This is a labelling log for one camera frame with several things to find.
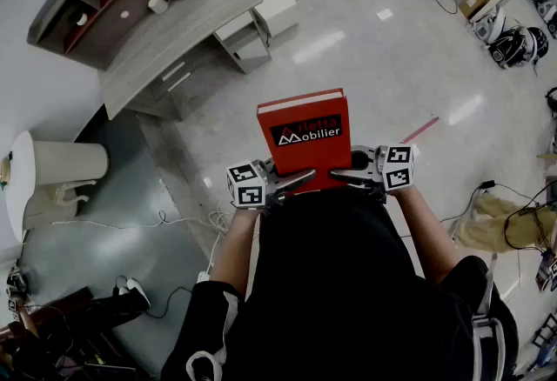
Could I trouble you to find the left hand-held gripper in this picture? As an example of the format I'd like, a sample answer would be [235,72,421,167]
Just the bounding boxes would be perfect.
[225,157,318,211]

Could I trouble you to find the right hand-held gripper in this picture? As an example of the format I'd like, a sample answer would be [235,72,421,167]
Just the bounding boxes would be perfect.
[329,144,415,203]

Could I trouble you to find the red hardcover book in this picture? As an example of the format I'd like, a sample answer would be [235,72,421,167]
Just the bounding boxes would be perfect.
[255,87,353,197]

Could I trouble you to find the person's right forearm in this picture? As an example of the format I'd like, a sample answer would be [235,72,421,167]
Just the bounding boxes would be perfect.
[389,185,460,287]

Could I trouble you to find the person's left forearm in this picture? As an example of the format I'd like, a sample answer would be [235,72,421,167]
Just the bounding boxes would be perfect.
[207,204,262,297]

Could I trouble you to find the grey wood-grain table top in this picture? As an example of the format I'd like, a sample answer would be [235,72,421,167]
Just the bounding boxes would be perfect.
[98,0,273,123]

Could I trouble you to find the red floor tape strip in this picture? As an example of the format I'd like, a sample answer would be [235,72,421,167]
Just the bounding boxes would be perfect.
[399,117,440,144]

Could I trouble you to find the person's black clothing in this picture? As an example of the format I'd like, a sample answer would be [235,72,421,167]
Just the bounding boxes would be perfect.
[160,185,521,381]

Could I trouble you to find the beige fabric pile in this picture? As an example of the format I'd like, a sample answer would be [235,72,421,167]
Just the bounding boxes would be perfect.
[452,194,557,254]

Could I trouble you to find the white side cabinet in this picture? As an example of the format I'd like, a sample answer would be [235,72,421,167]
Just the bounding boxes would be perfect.
[248,0,299,37]

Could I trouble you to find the black white round appliance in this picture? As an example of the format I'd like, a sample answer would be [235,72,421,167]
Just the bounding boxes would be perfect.
[487,26,550,70]

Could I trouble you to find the black cable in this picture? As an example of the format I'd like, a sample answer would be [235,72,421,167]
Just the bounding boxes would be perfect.
[439,181,557,250]
[115,274,192,319]

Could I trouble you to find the white cable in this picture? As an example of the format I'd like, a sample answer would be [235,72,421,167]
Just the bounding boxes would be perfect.
[50,200,234,280]

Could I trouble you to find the grey white shoulder strap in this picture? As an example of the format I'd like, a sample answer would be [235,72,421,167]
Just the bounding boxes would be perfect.
[472,252,508,381]

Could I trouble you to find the white round pedestal table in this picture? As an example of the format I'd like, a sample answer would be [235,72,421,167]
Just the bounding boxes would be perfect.
[3,130,111,244]

